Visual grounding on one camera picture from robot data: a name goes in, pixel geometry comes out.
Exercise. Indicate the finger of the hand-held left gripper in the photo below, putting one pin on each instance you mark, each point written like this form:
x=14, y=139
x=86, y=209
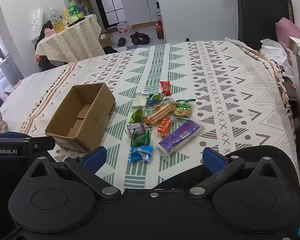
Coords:
x=43, y=143

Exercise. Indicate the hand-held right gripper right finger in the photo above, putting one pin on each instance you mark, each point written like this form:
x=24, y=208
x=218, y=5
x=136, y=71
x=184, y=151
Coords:
x=213, y=158

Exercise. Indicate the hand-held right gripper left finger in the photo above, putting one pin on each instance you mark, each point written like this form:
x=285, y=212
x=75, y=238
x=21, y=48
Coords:
x=95, y=160

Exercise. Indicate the brown cardboard box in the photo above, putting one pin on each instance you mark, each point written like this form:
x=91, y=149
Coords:
x=86, y=120

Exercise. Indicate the purple tissue pack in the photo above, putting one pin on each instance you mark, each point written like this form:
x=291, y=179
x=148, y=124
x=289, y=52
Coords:
x=177, y=138

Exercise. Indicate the blue snack packet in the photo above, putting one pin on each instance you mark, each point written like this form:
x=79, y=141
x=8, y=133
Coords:
x=141, y=153

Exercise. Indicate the dark green snack packet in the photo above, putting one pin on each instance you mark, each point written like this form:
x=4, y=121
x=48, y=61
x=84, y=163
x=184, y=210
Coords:
x=140, y=139

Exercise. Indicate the purple grey snack packet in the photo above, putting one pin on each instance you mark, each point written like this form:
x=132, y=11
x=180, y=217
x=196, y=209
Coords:
x=137, y=129

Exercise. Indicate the green-edged round cracker packet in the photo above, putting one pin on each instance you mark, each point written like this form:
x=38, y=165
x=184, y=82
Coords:
x=182, y=110

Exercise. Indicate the orange snack packet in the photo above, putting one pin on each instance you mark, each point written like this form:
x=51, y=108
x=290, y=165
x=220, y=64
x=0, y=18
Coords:
x=165, y=126

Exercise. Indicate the bright green snack packet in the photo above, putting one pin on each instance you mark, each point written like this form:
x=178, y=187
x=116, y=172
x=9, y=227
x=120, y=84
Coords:
x=137, y=117

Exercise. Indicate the clear breadstick packet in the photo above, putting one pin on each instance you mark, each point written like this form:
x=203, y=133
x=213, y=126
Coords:
x=158, y=112

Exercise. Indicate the white snack packet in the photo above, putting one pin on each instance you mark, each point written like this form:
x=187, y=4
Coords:
x=138, y=102

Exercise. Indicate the teal snack packet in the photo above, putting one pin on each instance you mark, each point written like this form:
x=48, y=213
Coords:
x=153, y=99

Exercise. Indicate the red snack packet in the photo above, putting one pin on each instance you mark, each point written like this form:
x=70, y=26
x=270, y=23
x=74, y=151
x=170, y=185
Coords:
x=165, y=88

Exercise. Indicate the white bed sheet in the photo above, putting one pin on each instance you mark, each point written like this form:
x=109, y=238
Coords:
x=27, y=92

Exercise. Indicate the grey appliance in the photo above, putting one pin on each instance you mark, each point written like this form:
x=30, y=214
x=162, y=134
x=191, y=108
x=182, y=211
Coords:
x=11, y=70

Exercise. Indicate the black clothes on chair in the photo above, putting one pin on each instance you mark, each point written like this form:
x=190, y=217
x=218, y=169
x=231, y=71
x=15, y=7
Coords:
x=43, y=60

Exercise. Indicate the round table with dotted cloth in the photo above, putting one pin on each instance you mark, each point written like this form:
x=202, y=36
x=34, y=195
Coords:
x=70, y=42

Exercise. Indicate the small cartoon doll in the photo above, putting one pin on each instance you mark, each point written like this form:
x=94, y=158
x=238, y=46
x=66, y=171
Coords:
x=48, y=32

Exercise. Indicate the small cardboard box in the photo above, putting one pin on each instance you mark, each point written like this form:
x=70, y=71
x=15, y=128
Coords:
x=105, y=40

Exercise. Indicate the black slipper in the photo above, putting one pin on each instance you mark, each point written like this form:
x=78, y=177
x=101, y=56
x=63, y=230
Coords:
x=137, y=34
x=145, y=40
x=136, y=41
x=121, y=42

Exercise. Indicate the clear bottle with yellow liquid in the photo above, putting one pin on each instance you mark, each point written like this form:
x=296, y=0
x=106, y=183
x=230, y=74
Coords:
x=56, y=22

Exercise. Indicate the white crumpled cloth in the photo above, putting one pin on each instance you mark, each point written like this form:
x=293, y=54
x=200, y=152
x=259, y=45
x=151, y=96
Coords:
x=275, y=51

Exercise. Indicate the black remote control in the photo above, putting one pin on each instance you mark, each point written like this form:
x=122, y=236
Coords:
x=76, y=22

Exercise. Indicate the green tissue pack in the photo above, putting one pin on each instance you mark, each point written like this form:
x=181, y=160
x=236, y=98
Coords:
x=73, y=19

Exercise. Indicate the small yellow bottle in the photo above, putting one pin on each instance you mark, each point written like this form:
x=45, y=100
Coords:
x=65, y=14

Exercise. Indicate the pink and white plastic bag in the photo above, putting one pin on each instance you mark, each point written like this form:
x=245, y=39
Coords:
x=124, y=27

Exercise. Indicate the green soda bottle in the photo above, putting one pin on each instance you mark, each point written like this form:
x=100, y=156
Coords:
x=72, y=8

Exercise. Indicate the red-brown bottle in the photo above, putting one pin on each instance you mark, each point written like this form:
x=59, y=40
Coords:
x=160, y=30

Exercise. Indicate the pink cloth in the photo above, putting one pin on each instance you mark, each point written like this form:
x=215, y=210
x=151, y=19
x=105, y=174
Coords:
x=288, y=33

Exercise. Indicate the black flat panel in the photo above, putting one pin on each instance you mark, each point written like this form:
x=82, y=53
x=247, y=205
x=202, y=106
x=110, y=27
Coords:
x=260, y=17

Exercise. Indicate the black-framed sliding door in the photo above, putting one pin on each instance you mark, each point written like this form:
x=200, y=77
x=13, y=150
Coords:
x=112, y=2

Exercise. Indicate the white kitchen cabinet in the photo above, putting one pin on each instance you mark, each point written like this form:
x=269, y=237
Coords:
x=137, y=7

